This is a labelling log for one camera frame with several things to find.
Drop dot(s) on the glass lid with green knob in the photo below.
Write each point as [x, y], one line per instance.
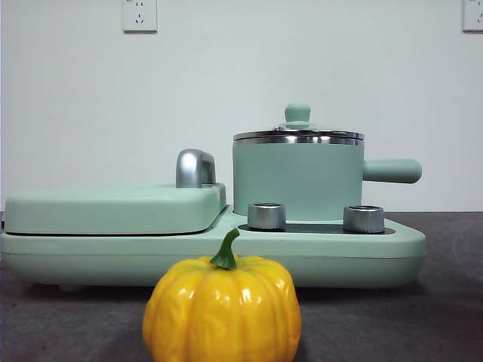
[297, 113]

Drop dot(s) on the green hinged griddle cover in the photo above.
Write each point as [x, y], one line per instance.
[105, 207]

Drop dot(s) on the silver control knob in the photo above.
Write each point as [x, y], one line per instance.
[266, 216]
[363, 219]

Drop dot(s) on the yellow pumpkin with green stem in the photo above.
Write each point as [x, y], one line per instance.
[219, 313]

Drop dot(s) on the green breakfast machine base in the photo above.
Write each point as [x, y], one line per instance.
[320, 260]

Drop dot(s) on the white wall socket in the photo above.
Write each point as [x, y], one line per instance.
[139, 15]
[473, 15]

